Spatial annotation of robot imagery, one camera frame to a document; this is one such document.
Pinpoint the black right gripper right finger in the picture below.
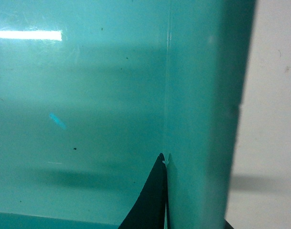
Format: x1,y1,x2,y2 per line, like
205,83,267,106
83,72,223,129
224,219,236,229

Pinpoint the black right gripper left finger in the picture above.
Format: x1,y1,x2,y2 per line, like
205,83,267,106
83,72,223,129
119,153,170,229

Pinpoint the turquoise plastic bin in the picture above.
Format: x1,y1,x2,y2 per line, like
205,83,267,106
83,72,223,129
0,0,256,229

